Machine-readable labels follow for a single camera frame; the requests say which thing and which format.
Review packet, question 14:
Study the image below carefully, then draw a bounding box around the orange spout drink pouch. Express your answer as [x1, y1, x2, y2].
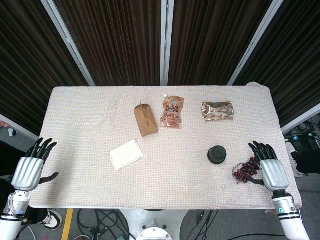
[159, 93, 185, 130]

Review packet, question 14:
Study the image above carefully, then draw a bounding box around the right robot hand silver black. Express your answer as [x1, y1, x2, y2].
[247, 141, 290, 192]

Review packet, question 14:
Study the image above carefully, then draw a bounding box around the yellow floor tape strip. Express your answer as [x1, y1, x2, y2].
[61, 208, 75, 240]

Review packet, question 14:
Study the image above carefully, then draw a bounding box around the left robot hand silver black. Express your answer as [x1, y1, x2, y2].
[11, 138, 60, 192]

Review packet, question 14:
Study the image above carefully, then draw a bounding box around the brown kraft paper box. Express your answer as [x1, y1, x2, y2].
[133, 101, 159, 138]

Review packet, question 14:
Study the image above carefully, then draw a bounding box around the beige waffle tablecloth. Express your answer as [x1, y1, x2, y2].
[28, 81, 303, 210]

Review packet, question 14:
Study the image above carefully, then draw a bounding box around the white plastic rectangular tray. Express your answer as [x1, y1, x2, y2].
[107, 138, 145, 172]

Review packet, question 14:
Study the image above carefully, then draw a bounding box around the gold red snack wrapper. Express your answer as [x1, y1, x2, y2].
[201, 100, 235, 123]

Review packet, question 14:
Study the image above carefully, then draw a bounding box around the dark brown ribbed partition panel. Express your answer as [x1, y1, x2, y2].
[234, 0, 320, 127]
[0, 0, 88, 136]
[53, 0, 163, 87]
[168, 0, 273, 86]

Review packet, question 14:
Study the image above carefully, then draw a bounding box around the black trouser leg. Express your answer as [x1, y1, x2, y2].
[0, 139, 30, 181]
[291, 149, 320, 176]

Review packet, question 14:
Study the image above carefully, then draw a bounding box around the dark red grape bunch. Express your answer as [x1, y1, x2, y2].
[232, 156, 261, 185]

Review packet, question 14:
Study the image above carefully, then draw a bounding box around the white metal partition frame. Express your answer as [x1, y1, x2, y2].
[227, 0, 285, 86]
[159, 0, 175, 86]
[41, 0, 96, 87]

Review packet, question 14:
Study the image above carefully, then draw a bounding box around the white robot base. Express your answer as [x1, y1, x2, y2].
[119, 208, 188, 240]

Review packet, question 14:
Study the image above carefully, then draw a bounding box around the white black sneaker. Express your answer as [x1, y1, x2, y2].
[39, 209, 63, 230]
[284, 141, 305, 178]

